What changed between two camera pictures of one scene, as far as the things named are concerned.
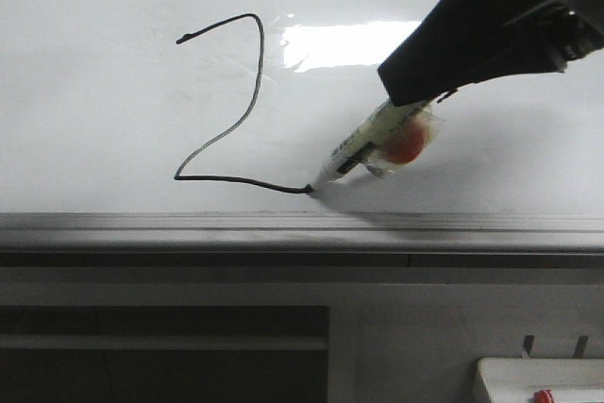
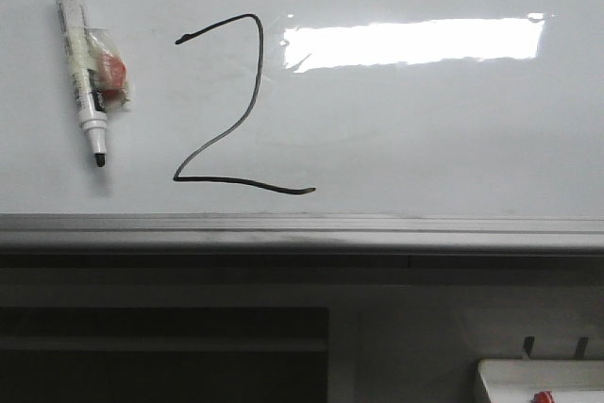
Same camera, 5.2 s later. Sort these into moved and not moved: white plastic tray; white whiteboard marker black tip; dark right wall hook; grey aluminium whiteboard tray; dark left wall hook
Moved: white whiteboard marker black tip
Not moved: dark right wall hook; grey aluminium whiteboard tray; dark left wall hook; white plastic tray
